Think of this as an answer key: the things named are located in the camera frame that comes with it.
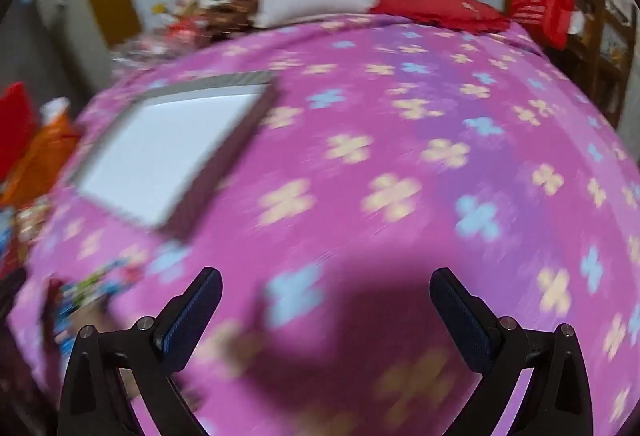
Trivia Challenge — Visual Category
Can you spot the orange plastic basket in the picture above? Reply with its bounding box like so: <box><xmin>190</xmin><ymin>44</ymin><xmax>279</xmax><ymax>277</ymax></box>
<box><xmin>0</xmin><ymin>115</ymin><xmax>82</xmax><ymax>213</ymax></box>

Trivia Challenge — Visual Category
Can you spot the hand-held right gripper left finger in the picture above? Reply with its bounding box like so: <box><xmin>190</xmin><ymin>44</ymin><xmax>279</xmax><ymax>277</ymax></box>
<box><xmin>57</xmin><ymin>267</ymin><xmax>223</xmax><ymax>436</ymax></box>

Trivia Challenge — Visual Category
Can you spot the wooden chair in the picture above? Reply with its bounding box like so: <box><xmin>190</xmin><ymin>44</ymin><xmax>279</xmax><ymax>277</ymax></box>
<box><xmin>562</xmin><ymin>0</ymin><xmax>632</xmax><ymax>129</ymax></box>

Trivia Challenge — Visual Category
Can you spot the striped cardboard box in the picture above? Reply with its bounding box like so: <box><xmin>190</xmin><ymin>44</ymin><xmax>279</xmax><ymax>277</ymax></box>
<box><xmin>74</xmin><ymin>70</ymin><xmax>282</xmax><ymax>239</ymax></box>

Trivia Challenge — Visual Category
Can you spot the pile of red packaged goods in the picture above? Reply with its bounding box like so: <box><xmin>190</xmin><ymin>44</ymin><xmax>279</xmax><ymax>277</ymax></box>
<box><xmin>160</xmin><ymin>0</ymin><xmax>261</xmax><ymax>44</ymax></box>

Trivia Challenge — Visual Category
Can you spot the pile of colourful jewelry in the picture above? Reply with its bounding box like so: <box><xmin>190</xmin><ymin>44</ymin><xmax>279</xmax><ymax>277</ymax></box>
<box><xmin>49</xmin><ymin>260</ymin><xmax>153</xmax><ymax>353</ymax></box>

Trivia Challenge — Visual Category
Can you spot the pink flower-print bedsheet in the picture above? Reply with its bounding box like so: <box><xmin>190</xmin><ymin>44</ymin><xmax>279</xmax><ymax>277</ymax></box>
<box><xmin>0</xmin><ymin>13</ymin><xmax>640</xmax><ymax>436</ymax></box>

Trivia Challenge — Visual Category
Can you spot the red gift bag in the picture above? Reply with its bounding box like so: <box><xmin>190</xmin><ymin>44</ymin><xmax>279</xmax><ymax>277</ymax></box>
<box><xmin>0</xmin><ymin>82</ymin><xmax>39</xmax><ymax>180</ymax></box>

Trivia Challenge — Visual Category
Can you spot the red cushion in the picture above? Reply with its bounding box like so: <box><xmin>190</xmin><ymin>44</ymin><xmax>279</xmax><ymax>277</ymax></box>
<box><xmin>370</xmin><ymin>0</ymin><xmax>512</xmax><ymax>34</ymax></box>

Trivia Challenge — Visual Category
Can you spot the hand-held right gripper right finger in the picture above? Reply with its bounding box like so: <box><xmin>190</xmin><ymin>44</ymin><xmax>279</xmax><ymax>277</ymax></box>
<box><xmin>429</xmin><ymin>267</ymin><xmax>608</xmax><ymax>436</ymax></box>

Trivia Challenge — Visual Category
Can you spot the red shopping bag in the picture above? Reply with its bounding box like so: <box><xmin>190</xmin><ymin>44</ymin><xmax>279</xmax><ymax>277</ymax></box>
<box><xmin>509</xmin><ymin>0</ymin><xmax>577</xmax><ymax>50</ymax></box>

